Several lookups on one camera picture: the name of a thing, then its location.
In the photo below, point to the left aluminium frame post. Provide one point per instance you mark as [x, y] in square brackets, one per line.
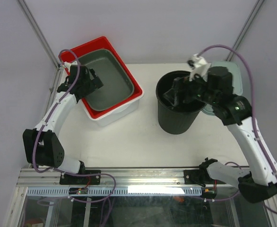
[34, 25]

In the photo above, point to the right aluminium frame post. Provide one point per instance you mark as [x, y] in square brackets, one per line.
[248, 23]

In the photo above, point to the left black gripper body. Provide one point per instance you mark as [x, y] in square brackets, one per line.
[86, 82]

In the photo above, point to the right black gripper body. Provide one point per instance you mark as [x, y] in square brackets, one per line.
[195, 89]

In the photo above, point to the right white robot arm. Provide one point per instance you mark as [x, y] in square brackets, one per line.
[257, 184]

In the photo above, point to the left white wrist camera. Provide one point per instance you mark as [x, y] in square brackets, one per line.
[67, 65]

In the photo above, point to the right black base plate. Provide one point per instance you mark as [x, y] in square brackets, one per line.
[199, 177]

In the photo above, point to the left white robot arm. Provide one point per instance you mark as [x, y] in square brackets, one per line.
[42, 145]

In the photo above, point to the grey plastic tray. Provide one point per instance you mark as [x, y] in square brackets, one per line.
[117, 86]

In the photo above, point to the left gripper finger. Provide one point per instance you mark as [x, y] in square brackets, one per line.
[92, 74]
[94, 85]

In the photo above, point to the aluminium mounting rail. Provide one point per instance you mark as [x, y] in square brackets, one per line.
[28, 177]

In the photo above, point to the large black plastic bucket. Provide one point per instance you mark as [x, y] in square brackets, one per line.
[175, 120]

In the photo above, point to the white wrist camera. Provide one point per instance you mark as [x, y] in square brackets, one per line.
[198, 65]
[67, 65]

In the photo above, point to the white slotted cable duct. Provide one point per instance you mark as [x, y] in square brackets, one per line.
[118, 191]

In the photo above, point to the teal perforated plastic basket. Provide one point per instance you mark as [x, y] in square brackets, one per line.
[234, 69]

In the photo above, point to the white plastic bin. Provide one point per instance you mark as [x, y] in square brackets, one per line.
[116, 113]

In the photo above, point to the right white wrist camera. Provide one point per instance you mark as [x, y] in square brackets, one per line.
[198, 65]

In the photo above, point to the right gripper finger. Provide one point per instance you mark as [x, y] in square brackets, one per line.
[181, 84]
[173, 96]

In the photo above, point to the aluminium frame post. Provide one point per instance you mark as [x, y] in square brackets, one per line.
[248, 23]
[34, 25]

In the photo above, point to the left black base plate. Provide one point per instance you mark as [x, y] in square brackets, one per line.
[86, 176]

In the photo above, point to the red plastic tray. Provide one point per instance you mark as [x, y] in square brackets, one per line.
[96, 44]

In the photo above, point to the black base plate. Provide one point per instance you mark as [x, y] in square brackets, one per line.
[86, 176]
[199, 177]

